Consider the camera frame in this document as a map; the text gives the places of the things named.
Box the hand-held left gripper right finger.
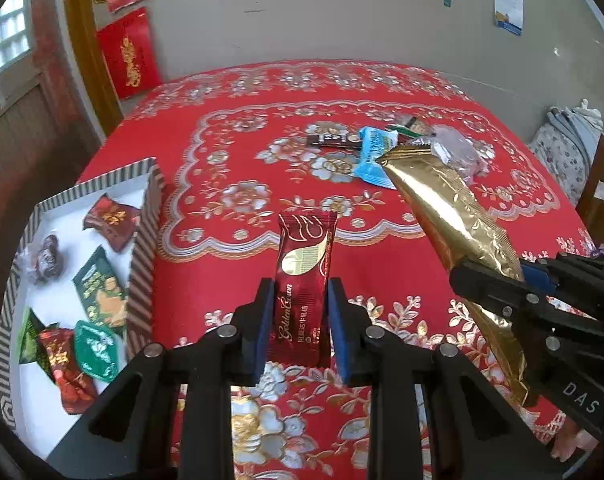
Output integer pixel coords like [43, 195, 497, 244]
[327, 276, 567, 480]

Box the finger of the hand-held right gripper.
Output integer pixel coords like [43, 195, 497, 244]
[449, 258, 604, 343]
[519, 251, 604, 318]

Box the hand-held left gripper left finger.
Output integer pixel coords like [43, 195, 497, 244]
[47, 277, 275, 480]

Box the dark red chocolate packet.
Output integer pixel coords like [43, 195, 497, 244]
[268, 210, 339, 368]

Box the gold foil snack packet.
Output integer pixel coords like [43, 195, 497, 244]
[377, 142, 532, 408]

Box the green round snack packet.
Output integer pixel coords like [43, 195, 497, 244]
[74, 320, 128, 383]

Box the red snack packet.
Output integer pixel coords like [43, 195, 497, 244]
[83, 194, 142, 253]
[38, 327, 99, 416]

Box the striped cardboard box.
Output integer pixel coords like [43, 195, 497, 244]
[0, 157, 167, 431]

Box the clear bag of red dates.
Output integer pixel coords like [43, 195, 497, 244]
[24, 234, 65, 286]

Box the person's right hand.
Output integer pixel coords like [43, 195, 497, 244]
[549, 417, 600, 463]

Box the wooden chair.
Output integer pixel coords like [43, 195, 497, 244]
[576, 132, 604, 248]

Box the floral bedding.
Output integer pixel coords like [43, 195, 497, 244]
[529, 100, 604, 206]

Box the clear plastic bag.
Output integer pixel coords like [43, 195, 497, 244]
[429, 125, 492, 183]

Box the light blue snack packet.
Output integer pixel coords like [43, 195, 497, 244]
[352, 126, 400, 189]

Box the green leaf-print snack packet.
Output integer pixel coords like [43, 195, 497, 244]
[72, 246, 129, 331]

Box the red floral tablecloth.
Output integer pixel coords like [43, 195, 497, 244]
[77, 60, 604, 480]

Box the black and green packet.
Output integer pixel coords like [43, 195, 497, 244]
[384, 116, 437, 143]

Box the dark brown snack bar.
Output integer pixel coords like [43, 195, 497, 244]
[306, 127, 363, 148]

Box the small dark green packet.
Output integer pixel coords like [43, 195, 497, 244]
[18, 307, 58, 366]

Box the glass block window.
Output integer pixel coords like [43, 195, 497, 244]
[0, 0, 33, 81]

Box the wooden door frame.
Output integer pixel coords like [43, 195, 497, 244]
[62, 0, 125, 136]

